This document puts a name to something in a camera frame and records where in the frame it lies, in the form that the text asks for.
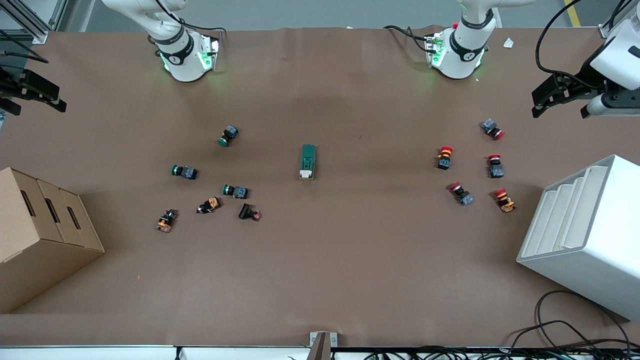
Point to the white stepped plastic bin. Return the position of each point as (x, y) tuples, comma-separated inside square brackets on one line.
[(600, 240)]

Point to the black switch with red knob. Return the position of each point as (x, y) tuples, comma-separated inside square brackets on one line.
[(247, 211)]

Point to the red button orange block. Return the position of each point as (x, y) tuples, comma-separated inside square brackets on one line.
[(504, 200)]

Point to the green load switch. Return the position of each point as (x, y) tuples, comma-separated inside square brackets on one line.
[(307, 160)]

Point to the red push button grey block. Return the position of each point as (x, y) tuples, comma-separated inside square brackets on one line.
[(492, 129), (495, 167), (462, 194)]

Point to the metal bracket at table edge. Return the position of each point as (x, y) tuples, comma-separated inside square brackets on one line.
[(322, 342)]

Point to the brown paper table cover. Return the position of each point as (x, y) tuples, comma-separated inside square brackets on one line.
[(350, 260)]

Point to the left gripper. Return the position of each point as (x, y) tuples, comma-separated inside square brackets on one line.
[(581, 82)]

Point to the green push button grey block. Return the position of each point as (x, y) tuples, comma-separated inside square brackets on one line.
[(185, 172), (228, 135), (236, 191)]

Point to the black button orange block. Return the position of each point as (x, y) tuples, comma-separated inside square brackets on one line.
[(209, 205), (166, 221)]

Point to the red yellow button black block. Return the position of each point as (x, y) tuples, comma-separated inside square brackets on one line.
[(444, 158)]

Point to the brown cardboard box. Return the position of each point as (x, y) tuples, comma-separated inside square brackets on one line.
[(35, 245)]

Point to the small white paper scrap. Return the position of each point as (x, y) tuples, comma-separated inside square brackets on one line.
[(508, 43)]

